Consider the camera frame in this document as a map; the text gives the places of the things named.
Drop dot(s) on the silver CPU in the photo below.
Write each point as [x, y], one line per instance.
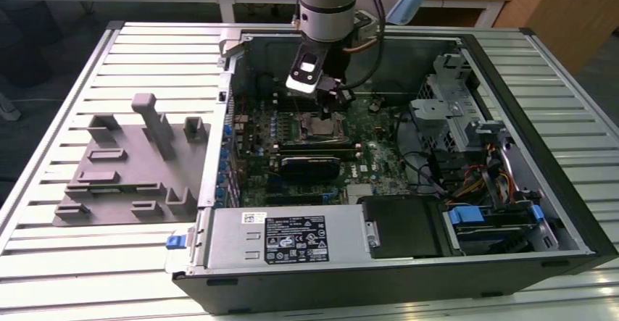
[325, 128]

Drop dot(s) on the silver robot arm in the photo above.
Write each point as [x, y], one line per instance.
[326, 6]

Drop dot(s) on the CPU socket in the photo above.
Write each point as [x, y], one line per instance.
[306, 132]

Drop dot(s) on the black RAM slot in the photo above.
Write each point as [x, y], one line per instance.
[290, 96]
[290, 110]
[314, 145]
[290, 100]
[314, 149]
[290, 105]
[314, 153]
[314, 157]

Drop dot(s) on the silver coin battery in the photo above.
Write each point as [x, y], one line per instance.
[375, 106]

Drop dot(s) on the metal drive cage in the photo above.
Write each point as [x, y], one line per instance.
[435, 111]

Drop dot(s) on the green motherboard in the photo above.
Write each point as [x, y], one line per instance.
[382, 169]

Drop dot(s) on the silver chipset heatsink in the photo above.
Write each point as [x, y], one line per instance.
[361, 190]

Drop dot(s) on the black expansion slot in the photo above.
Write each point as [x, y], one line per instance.
[295, 199]

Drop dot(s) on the hard disk in blue carrier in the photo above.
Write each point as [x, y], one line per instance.
[465, 215]

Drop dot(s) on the wooden cabinet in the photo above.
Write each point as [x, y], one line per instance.
[570, 9]

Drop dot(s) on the grey parts rack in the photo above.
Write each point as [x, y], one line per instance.
[126, 161]

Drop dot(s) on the silver power supply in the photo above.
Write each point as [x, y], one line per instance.
[233, 241]

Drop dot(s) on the blue case latch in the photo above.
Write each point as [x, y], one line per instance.
[175, 243]

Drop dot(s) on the black PC case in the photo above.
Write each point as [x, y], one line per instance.
[338, 292]

